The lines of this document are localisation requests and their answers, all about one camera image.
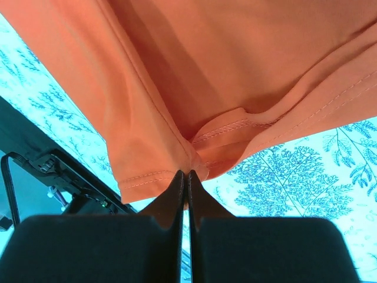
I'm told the orange t-shirt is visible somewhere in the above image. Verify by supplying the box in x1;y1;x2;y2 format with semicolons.
1;1;376;203

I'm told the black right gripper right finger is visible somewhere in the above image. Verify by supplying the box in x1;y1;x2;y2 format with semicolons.
187;171;359;282

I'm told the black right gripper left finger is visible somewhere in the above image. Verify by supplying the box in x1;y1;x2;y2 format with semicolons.
1;172;184;282

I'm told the black table edge frame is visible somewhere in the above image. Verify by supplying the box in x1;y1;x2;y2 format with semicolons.
0;96;139;216

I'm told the floral patterned table mat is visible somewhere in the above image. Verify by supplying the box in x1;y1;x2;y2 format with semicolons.
1;19;376;282

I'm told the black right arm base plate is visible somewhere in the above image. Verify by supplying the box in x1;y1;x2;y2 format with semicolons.
1;149;137;227

